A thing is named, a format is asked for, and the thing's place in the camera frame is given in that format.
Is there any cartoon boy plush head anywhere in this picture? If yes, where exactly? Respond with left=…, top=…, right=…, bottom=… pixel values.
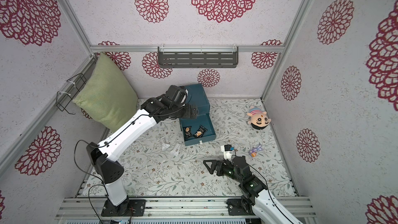
left=247, top=106, right=272, bottom=130

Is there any white cookie packet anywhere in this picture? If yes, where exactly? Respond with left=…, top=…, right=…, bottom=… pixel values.
left=162, top=143, right=171, bottom=151
left=171, top=144, right=181, bottom=156

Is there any purple toy figure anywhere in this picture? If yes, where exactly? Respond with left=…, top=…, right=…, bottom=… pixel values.
left=249, top=145, right=262, bottom=158

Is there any teal drawer cabinet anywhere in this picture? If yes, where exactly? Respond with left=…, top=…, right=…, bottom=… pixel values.
left=185, top=84, right=210, bottom=115

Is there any grey wall shelf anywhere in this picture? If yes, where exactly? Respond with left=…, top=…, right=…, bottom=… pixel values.
left=157, top=46, right=239, bottom=68

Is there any black cookie packet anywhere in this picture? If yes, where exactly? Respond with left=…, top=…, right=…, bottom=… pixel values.
left=193, top=125, right=207, bottom=139
left=183, top=126, right=192, bottom=140

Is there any teal drawer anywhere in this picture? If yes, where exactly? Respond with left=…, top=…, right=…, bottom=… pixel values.
left=179, top=114, right=217, bottom=146

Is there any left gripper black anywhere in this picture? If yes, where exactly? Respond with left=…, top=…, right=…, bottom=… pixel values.
left=170, top=103, right=199, bottom=119

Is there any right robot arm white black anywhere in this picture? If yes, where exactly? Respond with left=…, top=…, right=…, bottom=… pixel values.
left=203, top=155, right=301, bottom=224

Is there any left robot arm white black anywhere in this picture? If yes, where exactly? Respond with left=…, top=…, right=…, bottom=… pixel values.
left=87, top=85, right=198, bottom=217

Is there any green pillow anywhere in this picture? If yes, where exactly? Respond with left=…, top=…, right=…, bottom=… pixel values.
left=73, top=53, right=138, bottom=132

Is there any black wire wall rack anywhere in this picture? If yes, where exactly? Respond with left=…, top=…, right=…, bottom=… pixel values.
left=55, top=73, right=87, bottom=115

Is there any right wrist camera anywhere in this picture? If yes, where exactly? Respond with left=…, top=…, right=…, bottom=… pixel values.
left=220, top=145, right=236, bottom=161

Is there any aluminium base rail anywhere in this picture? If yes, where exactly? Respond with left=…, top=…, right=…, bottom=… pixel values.
left=55, top=196, right=317, bottom=220

